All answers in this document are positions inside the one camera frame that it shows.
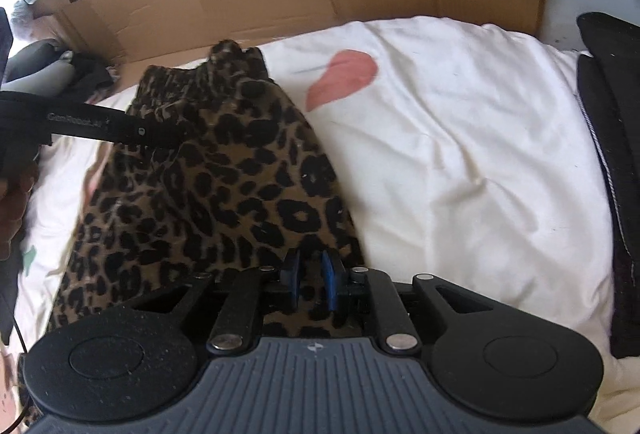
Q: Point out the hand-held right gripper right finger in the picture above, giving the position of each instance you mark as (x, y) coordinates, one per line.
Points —
(331, 284)

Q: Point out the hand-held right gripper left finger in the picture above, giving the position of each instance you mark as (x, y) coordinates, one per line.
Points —
(292, 279)

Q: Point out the white printed blanket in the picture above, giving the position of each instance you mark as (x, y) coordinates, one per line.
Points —
(450, 163)

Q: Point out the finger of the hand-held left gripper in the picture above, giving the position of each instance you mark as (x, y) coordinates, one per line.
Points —
(150, 133)

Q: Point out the folded black clothes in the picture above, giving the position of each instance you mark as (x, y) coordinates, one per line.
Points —
(615, 138)

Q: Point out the leopard print garment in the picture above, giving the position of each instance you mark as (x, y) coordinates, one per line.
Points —
(215, 194)

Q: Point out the grey pillow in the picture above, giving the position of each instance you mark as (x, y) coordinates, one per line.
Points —
(40, 66)

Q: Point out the person's left hand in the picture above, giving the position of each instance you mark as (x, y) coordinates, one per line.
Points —
(15, 209)

